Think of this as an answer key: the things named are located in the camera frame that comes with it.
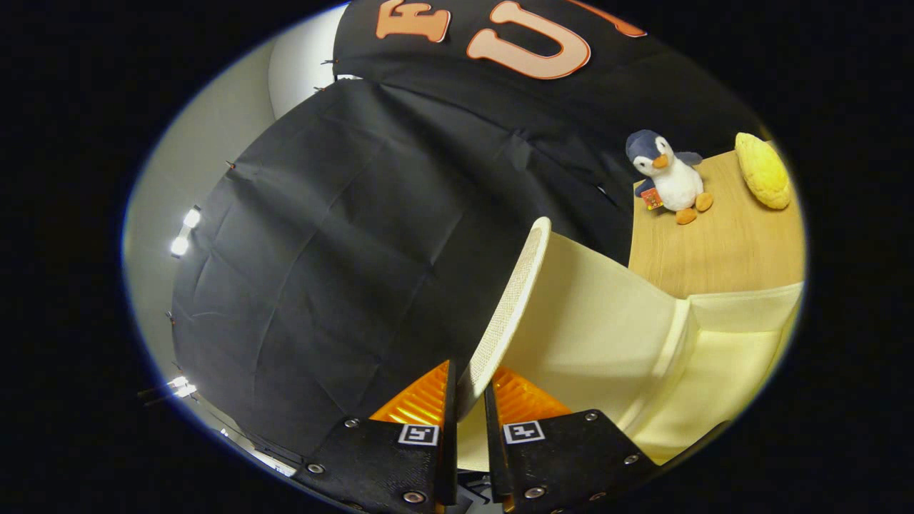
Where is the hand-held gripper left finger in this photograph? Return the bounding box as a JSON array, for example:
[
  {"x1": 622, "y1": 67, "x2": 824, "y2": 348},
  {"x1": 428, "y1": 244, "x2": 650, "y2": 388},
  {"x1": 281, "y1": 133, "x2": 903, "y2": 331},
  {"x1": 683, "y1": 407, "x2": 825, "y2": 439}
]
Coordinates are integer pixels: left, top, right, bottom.
[{"x1": 293, "y1": 359, "x2": 458, "y2": 514}]

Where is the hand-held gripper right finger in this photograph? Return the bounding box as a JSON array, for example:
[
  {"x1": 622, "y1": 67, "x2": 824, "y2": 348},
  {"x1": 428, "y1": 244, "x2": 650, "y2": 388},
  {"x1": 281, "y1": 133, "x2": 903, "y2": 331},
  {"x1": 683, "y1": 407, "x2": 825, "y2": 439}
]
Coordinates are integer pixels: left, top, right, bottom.
[{"x1": 484, "y1": 366, "x2": 661, "y2": 514}]

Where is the cream fabric storage box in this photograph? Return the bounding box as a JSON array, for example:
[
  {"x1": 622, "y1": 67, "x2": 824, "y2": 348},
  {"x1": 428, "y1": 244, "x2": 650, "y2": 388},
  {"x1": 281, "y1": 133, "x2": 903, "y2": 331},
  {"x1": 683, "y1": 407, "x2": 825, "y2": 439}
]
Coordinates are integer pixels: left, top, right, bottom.
[{"x1": 457, "y1": 216, "x2": 805, "y2": 473}]

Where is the penguin plush toy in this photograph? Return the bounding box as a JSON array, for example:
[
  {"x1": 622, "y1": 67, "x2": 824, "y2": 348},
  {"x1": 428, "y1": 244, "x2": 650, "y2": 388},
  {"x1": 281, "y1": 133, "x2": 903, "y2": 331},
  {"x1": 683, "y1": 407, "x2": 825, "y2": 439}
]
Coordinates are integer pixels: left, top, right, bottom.
[{"x1": 626, "y1": 129, "x2": 714, "y2": 226}]

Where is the yellow round plush cushion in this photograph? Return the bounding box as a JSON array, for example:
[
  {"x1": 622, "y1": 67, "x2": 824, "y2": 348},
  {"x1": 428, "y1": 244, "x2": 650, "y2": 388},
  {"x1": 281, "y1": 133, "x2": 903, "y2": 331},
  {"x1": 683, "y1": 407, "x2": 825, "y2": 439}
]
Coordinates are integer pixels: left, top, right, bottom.
[{"x1": 735, "y1": 132, "x2": 793, "y2": 211}]

